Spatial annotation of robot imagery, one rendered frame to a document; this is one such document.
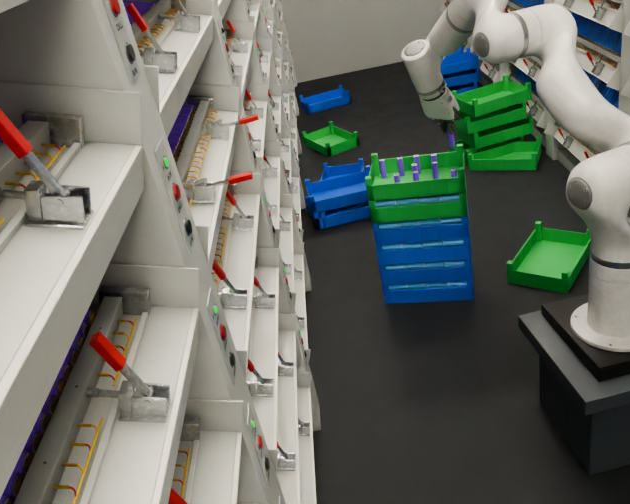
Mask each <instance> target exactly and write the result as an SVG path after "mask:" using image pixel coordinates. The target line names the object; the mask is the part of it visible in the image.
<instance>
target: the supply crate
mask: <svg viewBox="0 0 630 504"><path fill-rule="evenodd" d="M435 154H437V164H438V174H439V179H433V173H432V162H431V154H425V155H419V159H420V168H421V174H419V181H413V174H412V166H411V165H412V164H413V163H414V157H413V156H406V157H402V158H403V165H404V173H405V176H402V177H401V176H400V182H399V183H395V181H394V174H396V173H398V174H399V170H398V162H397V158H398V157H397V158H388V159H384V160H385V166H386V173H387V178H382V177H381V170H380V164H379V160H380V159H379V160H378V155H377V153H372V154H371V160H372V164H371V168H370V172H369V176H366V177H365V184H366V190H367V196H368V202H371V201H383V200H394V199H405V198H416V197H427V196H438V195H449V194H461V193H466V183H465V163H464V150H463V144H457V151H453V152H444V153H435ZM452 168H456V169H457V177H451V169H452Z"/></svg>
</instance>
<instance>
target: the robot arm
mask: <svg viewBox="0 0 630 504"><path fill-rule="evenodd" d="M508 1H509V0H452V1H451V3H450V4H449V6H448V7H447V8H446V10H445V11H444V13H443V14H442V15H441V17H440V18H439V20H438V21H437V23H436V24H435V26H434V27H433V29H432V30H431V32H430V33H429V35H428V36H427V38H426V39H425V40H416V41H413V42H411V43H409V44H408V45H407V46H406V47H405V48H404V49H403V50H402V53H401V57H402V60H403V62H404V64H405V66H406V69H407V71H408V73H409V75H410V77H411V80H412V82H413V84H414V86H415V88H416V91H417V93H418V95H419V97H420V102H421V105H422V108H423V111H424V113H425V115H426V117H428V118H432V120H434V121H435V122H436V124H437V125H439V126H440V128H441V130H442V133H443V134H446V132H447V131H448V130H449V133H450V134H451V135H453V133H454V132H455V131H456V125H455V123H454V122H455V121H458V120H460V119H461V117H462V116H461V114H460V113H459V112H458V111H459V109H460V108H459V105H458V103H457V101H456V99H455V97H454V95H453V94H452V92H451V91H450V89H449V88H448V87H446V86H447V84H446V83H445V81H444V78H443V76H442V73H441V69H440V68H441V63H442V61H443V60H444V58H445V57H446V56H447V55H451V54H453V53H455V52H456V51H457V50H458V49H459V48H460V47H461V46H462V45H463V44H464V43H465V41H466V40H467V39H468V38H469V37H470V36H471V35H472V33H473V35H472V47H473V50H474V52H475V53H476V55H477V56H478V57H480V58H481V59H482V60H484V61H486V62H489V63H494V64H500V63H505V62H509V61H513V60H516V59H520V58H523V57H527V56H530V55H533V56H536V57H538V58H539V59H540V60H541V62H542V68H541V71H540V73H539V75H538V78H537V83H536V91H537V94H538V96H539V98H540V100H541V102H542V103H543V105H544V106H545V108H546V109H547V111H548V112H549V113H550V115H551V116H552V118H553V119H554V120H555V121H556V123H557V124H558V125H559V126H560V127H561V128H562V129H563V130H565V131H566V132H567V133H568V134H570V135H571V136H573V137H575V138H577V139H579V140H582V141H584V142H587V143H589V144H592V145H594V146H596V147H598V148H599V149H601V150H602V151H604V152H603V153H600V154H598V155H595V156H592V157H590V158H588V159H586V160H584V161H582V162H581V163H579V164H578V165H577V166H576V167H575V168H574V169H573V170H572V171H571V173H570V175H569V177H568V180H567V184H566V198H567V201H568V203H569V205H570V206H571V207H572V209H573V210H574V211H575V212H576V213H577V214H578V215H579V216H580V217H581V218H582V219H583V220H584V222H585V223H586V225H587V227H588V229H589V231H590V237H591V240H590V263H589V287H588V303H586V304H583V305H582V306H580V307H578V308H577V309H576V310H575V311H574V312H573V313H572V316H571V329H572V331H573V332H574V334H575V335H576V336H577V337H578V338H579V339H581V340H582V341H583V342H585V343H587V344H589V345H591V346H593V347H596V348H599V349H603V350H607V351H613V352H630V217H627V213H628V210H629V209H630V116H629V115H627V114H626V113H624V112H622V111H621V110H619V109H617V108H616V107H614V106H613V105H611V104H610V103H609V102H608V101H607V100H606V99H605V98H604V97H603V96H602V95H601V94H600V93H599V91H598V90H597V89H596V87H595V86H594V85H593V83H592V82H591V80H590V79H589V78H588V76H587V75H586V74H585V72H584V71H583V69H582V68H581V66H580V64H579V62H578V59H577V55H576V39H577V25H576V21H575V19H574V17H573V16H572V15H571V13H570V12H569V11H568V10H567V9H565V8H564V7H562V6H560V5H557V4H543V5H537V6H533V7H529V8H525V9H521V10H517V11H513V12H509V13H503V11H504V10H505V8H506V6H507V3H508ZM447 128H448V130H447Z"/></svg>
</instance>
